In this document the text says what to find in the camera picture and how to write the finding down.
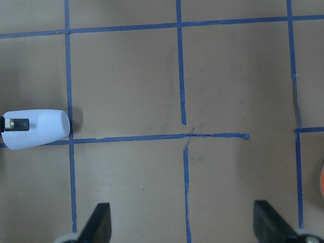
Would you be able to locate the orange bin with grey lid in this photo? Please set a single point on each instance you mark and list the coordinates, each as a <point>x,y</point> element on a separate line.
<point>321,181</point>

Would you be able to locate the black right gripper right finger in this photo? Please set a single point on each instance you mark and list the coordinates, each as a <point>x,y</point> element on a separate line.
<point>270,226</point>

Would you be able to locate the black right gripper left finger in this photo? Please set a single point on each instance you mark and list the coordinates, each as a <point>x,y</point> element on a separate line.
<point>98,228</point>

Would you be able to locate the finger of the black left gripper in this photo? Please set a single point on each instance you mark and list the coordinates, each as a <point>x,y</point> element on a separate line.
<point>14,124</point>

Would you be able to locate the light blue plastic cup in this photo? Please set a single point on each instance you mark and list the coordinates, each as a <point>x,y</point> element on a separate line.
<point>45,126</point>

